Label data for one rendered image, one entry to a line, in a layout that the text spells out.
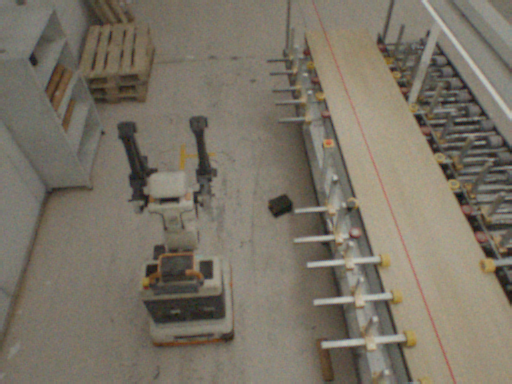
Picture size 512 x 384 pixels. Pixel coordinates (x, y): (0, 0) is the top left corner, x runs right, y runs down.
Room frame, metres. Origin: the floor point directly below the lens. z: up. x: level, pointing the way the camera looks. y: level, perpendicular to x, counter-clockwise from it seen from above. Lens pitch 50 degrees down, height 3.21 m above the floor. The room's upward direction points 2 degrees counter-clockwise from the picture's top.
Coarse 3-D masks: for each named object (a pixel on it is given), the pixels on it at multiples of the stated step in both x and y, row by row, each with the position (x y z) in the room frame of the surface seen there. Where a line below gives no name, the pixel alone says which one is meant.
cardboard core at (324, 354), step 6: (318, 342) 1.09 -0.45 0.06; (318, 348) 1.05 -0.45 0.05; (324, 354) 0.99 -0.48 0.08; (324, 360) 0.95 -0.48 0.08; (330, 360) 0.95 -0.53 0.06; (324, 366) 0.91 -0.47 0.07; (330, 366) 0.90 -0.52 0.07; (324, 372) 0.86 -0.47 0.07; (330, 372) 0.86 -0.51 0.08; (324, 378) 0.83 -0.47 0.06; (330, 378) 0.82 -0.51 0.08
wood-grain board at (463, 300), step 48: (336, 48) 3.82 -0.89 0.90; (336, 96) 3.01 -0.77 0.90; (384, 96) 2.99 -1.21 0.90; (384, 144) 2.37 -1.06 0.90; (432, 192) 1.86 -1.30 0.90; (384, 240) 1.46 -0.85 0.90; (432, 240) 1.45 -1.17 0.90; (384, 288) 1.12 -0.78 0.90; (432, 288) 1.10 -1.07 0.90; (480, 288) 1.09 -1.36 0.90; (432, 336) 0.81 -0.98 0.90; (480, 336) 0.80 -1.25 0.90
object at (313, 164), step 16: (288, 64) 3.84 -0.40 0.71; (288, 80) 3.66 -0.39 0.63; (304, 144) 2.64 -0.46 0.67; (336, 256) 1.47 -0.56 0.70; (336, 272) 1.34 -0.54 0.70; (336, 288) 1.25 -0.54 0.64; (352, 320) 1.00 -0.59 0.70; (352, 336) 0.90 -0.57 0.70; (352, 352) 0.81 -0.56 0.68; (368, 368) 0.70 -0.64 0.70
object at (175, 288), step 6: (156, 282) 1.20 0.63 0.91; (198, 282) 1.19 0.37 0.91; (150, 288) 1.17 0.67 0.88; (156, 288) 1.16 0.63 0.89; (162, 288) 1.16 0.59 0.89; (168, 288) 1.15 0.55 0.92; (174, 288) 1.13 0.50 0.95; (180, 288) 1.13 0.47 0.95; (186, 288) 1.13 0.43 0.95; (192, 288) 1.13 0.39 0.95; (198, 288) 1.20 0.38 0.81; (156, 294) 1.10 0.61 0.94; (162, 294) 1.10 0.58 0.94; (168, 294) 1.14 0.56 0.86
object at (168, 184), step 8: (152, 176) 1.66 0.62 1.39; (160, 176) 1.66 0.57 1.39; (168, 176) 1.65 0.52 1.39; (176, 176) 1.65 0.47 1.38; (184, 176) 1.69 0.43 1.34; (152, 184) 1.62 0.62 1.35; (160, 184) 1.62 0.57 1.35; (168, 184) 1.62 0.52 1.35; (176, 184) 1.62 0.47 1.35; (184, 184) 1.64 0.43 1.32; (152, 192) 1.59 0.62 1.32; (160, 192) 1.59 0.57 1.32; (168, 192) 1.59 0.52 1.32; (176, 192) 1.59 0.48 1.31; (184, 192) 1.60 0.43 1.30
